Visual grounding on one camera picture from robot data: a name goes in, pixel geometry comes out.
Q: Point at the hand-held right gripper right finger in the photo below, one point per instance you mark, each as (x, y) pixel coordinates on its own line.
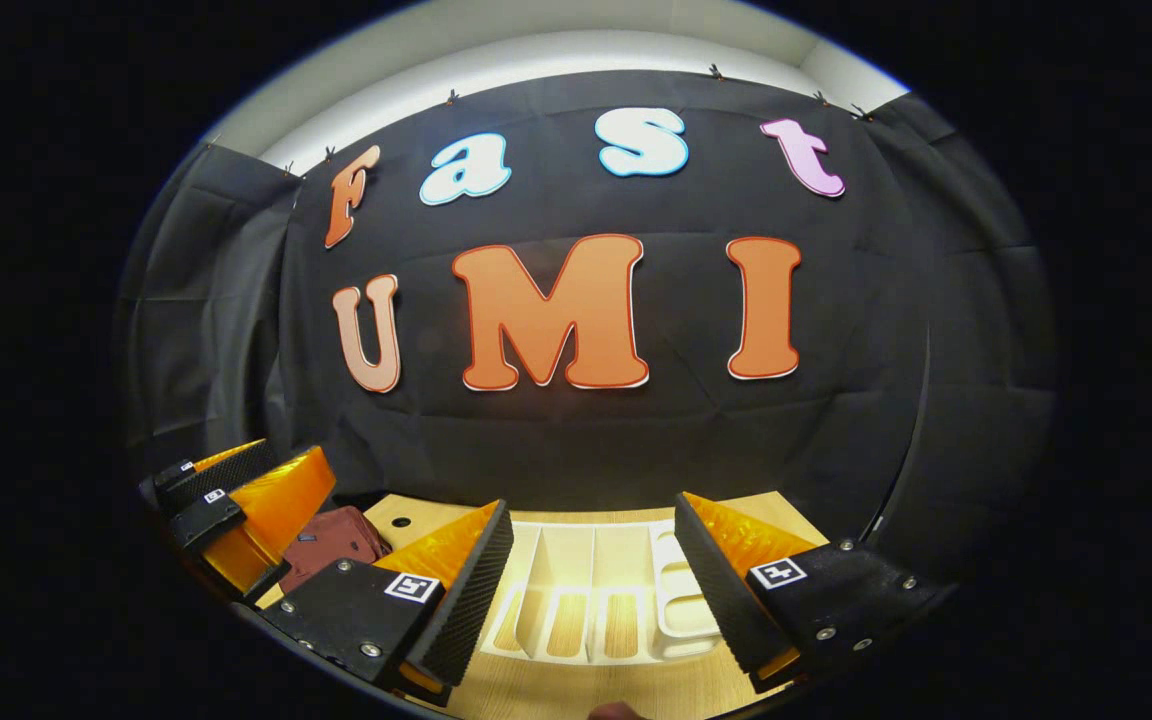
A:
(721, 600)

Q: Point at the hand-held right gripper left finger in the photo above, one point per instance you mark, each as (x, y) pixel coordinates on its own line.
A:
(471, 600)

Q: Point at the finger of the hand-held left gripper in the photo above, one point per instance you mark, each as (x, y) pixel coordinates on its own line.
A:
(271, 505)
(226, 470)

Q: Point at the maroon schoolbag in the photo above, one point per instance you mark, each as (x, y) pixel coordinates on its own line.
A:
(336, 540)

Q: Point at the cream white bookshelf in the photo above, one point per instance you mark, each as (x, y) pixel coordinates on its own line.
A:
(576, 560)

